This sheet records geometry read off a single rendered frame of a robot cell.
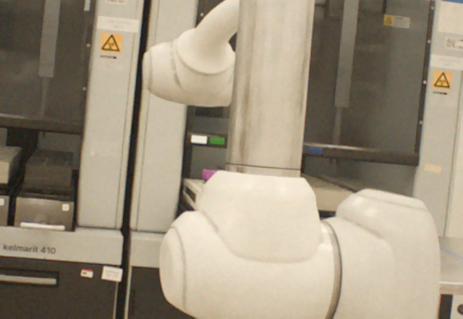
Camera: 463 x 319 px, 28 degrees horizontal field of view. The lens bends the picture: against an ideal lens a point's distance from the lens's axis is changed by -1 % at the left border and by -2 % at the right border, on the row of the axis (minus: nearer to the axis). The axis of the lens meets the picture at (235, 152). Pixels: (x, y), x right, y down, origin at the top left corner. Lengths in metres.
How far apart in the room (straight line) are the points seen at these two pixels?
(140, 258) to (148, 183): 0.20
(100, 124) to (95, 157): 0.08
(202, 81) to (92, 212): 0.79
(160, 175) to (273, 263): 1.16
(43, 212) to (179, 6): 0.60
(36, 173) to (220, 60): 0.82
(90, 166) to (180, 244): 1.14
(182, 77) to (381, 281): 0.57
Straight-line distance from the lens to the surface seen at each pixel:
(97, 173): 2.34
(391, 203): 1.30
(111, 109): 2.33
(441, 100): 2.51
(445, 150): 2.52
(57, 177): 2.32
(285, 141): 1.23
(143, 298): 2.30
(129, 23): 2.33
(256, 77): 1.23
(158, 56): 1.65
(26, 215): 2.26
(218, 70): 1.64
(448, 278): 1.64
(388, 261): 1.27
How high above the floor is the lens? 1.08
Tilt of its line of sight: 3 degrees down
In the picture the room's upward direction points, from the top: 6 degrees clockwise
